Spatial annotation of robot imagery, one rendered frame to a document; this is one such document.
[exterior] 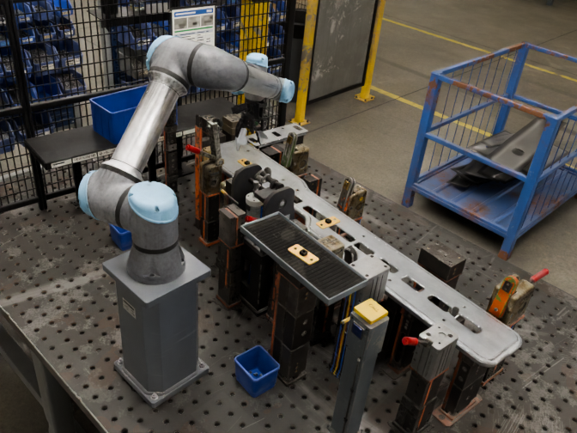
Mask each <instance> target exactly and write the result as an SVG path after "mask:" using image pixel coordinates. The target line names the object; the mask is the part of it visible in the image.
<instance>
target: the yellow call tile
mask: <svg viewBox="0 0 577 433"><path fill-rule="evenodd" d="M354 311H355V312H356V313H357V314H359V315H360V316H361V317H362V318H363V319H364V320H365V321H366V322H368V323H369V324H370V325H372V324H373V323H374V322H376V321H378V320H380V319H382V318H384V317H385V316H387V315H388V311H387V310H385V309H384V308H383V307H381V306H380V305H379V304H378V303H377V302H376V301H374V300H373V299H372V298H370V299H368V300H366V301H365V302H363V303H361V304H359V305H357V306H355V307H354Z"/></svg>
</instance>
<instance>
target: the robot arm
mask: <svg viewBox="0 0 577 433"><path fill-rule="evenodd" d="M147 58H148V59H147V60H146V66H147V69H148V71H149V72H148V78H149V85H148V87H147V88H146V90H145V92H144V94H143V97H142V99H141V100H140V102H139V104H138V106H137V109H136V111H135V112H134V114H133V116H132V118H131V121H130V123H129V124H128V125H127V127H126V129H125V132H124V134H123V136H122V137H121V139H120V141H119V143H118V146H117V148H116V149H115V151H114V153H113V155H112V158H111V160H109V161H107V162H102V163H101V165H100V168H99V170H94V171H90V172H89V173H88V174H86V175H85V176H84V177H83V179H82V181H81V184H80V186H79V190H78V199H79V205H80V207H81V208H82V210H83V211H84V212H85V213H86V214H88V215H90V216H92V217H93V218H95V219H96V220H101V221H103V222H106V223H110V224H112V225H114V226H117V227H120V228H122V229H125V230H128V231H130V232H131V237H132V246H131V251H130V254H129V256H128V259H127V271H128V273H129V275H130V276H131V277H132V278H133V279H134V280H136V281H138V282H139V283H142V284H149V285H159V284H167V283H170V282H172V281H174V280H176V279H177V278H179V277H180V276H181V275H182V274H183V273H184V271H185V255H184V253H183V251H182V248H181V246H180V244H179V230H178V214H179V207H178V204H177V198H176V195H175V193H174V191H173V190H172V189H171V188H170V187H168V186H166V185H164V184H162V183H159V182H155V181H152V182H151V183H149V182H148V181H143V178H142V172H143V170H144V168H145V166H146V164H147V162H148V160H149V157H150V155H151V153H152V151H153V149H154V147H155V145H156V143H157V141H158V139H159V137H160V135H161V133H162V131H163V129H164V127H165V125H166V123H167V121H168V118H169V116H170V114H171V112H172V110H173V108H174V106H175V104H176V102H177V100H178V98H179V97H180V96H184V95H186V94H187V93H188V90H189V89H190V87H191V86H194V87H197V88H205V89H212V90H221V91H228V92H231V93H232V94H234V95H240V94H244V96H245V102H246V103H243V104H237V105H235V106H234V107H231V109H232V113H233V114H241V113H242V115H241V118H240V120H239V122H238V123H237V125H236V128H235V146H236V150H237V151H239V149H240V145H246V144H247V139H246V133H247V129H246V128H248V129H249V131H250V132H251V133H252V134H254V132H256V136H257V140H258V142H259V144H260V145H261V144H262V142H263V138H264V139H268V136H267V135H266V134H265V133H264V131H266V129H267V130H269V123H270V117H269V116H268V115H266V114H264V107H267V102H266V101H264V98H268V99H272V100H274V101H279V102H284V103H289V102H290V101H291V100H292V98H293V96H294V93H295V84H294V82H293V81H290V80H288V79H287V78H285V79H284V78H281V77H278V76H274V75H271V74H270V73H267V69H268V58H267V57H266V56H265V55H264V54H262V53H255V52H254V53H250V54H248V55H247V56H246V61H244V60H242V59H241V58H237V57H235V56H234V55H232V54H230V53H228V52H225V51H223V50H222V49H220V48H218V47H215V46H212V45H208V44H204V43H200V42H196V41H193V40H187V39H183V38H181V37H179V36H171V35H163V36H161V37H159V38H157V39H156V40H155V41H154V42H153V43H152V45H151V46H150V48H149V50H148V53H147ZM267 120H268V126H267V125H266V124H267ZM244 127H246V128H244Z"/></svg>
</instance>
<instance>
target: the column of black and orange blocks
mask: <svg viewBox="0 0 577 433"><path fill-rule="evenodd" d="M176 109H177V106H176V104H175V106H174V108H173V110H172V112H171V114H170V116H169V118H168V121H167V123H166V125H165V127H164V153H165V177H166V186H168V187H170V188H171V189H172V190H173V191H174V193H175V195H176V192H178V181H177V179H178V175H177V174H176V173H178V160H177V150H176V149H177V144H176V131H177V129H178V126H177V125H176V124H175V123H176ZM176 198H177V204H178V206H179V196H177V195H176Z"/></svg>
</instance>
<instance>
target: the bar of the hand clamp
mask: <svg viewBox="0 0 577 433"><path fill-rule="evenodd" d="M218 126H223V121H222V120H221V119H218V120H217V123H216V122H214V123H213V120H209V121H207V126H206V127H205V129H206V130H208V133H209V139H210V151H211V154H212V155H213V156H216V161H217V159H218V158H222V154H221V147H220V139H219V132H218ZM216 161H214V160H212V162H213V163H214V162H216Z"/></svg>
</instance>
